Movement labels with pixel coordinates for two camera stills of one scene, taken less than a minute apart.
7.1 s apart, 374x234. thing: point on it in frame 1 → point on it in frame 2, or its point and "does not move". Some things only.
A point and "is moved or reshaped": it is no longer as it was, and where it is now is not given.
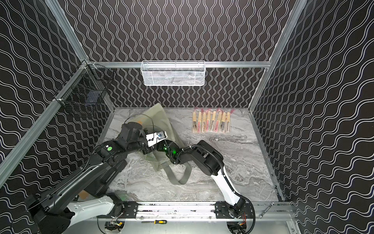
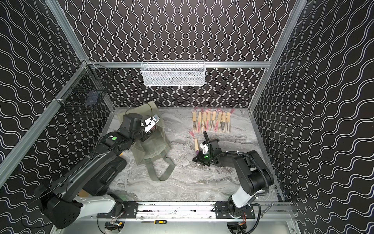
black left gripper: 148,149 → 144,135
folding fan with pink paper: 199,119 does not move
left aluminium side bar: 11,159 does not move
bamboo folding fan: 223,126 does not move
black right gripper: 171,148 → 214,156
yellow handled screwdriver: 155,222 does not move
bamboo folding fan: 208,119 does not move
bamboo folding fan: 213,113 does not move
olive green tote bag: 155,115 is moved or reshaped
